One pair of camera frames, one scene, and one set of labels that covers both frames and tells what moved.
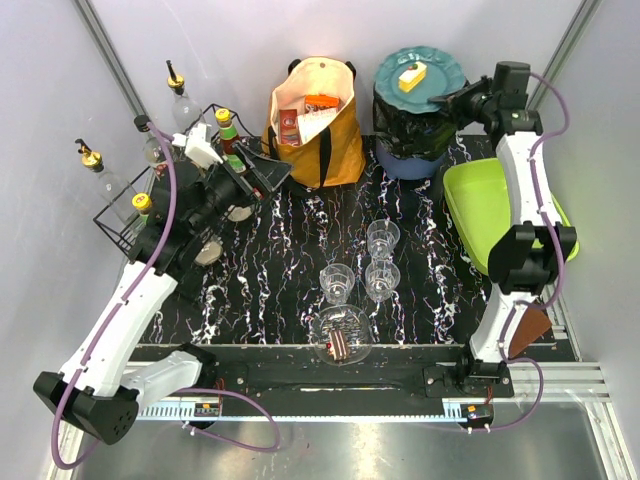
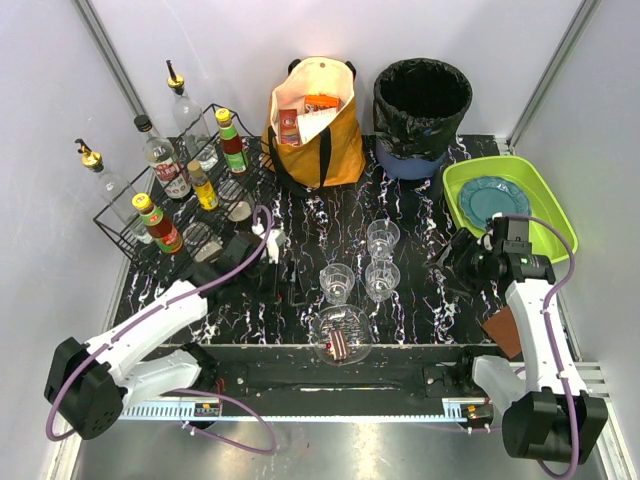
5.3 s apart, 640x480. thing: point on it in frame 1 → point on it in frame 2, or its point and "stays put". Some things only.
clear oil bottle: x=186 y=114 stays put
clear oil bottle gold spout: x=116 y=192 stays put
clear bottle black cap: x=153 y=146 stays put
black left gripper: x=245 y=175 → x=288 y=273
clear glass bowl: x=342 y=335 stays put
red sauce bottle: x=228 y=137 stays put
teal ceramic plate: x=408 y=78 → x=483 y=197
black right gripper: x=463 y=100 → x=454 y=259
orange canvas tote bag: x=312 y=123 stays put
